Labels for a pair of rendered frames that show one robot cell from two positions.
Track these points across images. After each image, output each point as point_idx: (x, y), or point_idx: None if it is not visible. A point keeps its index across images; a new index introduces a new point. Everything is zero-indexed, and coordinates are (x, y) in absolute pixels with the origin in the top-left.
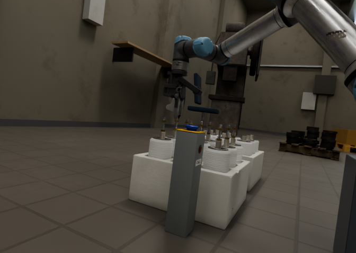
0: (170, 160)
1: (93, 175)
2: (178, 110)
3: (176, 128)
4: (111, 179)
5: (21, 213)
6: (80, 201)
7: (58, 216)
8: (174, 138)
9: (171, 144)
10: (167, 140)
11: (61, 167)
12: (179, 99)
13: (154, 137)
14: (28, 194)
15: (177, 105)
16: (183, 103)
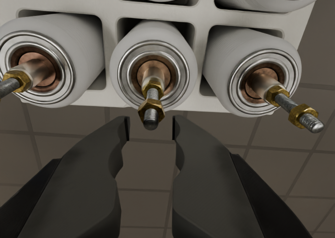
0: (275, 15)
1: (166, 175)
2: (194, 135)
3: (156, 90)
4: (162, 149)
5: (327, 139)
6: (273, 121)
7: (326, 108)
8: (191, 64)
9: (271, 36)
10: (288, 53)
11: (167, 217)
12: (212, 235)
13: (265, 108)
14: (279, 170)
15: (249, 166)
16: (68, 202)
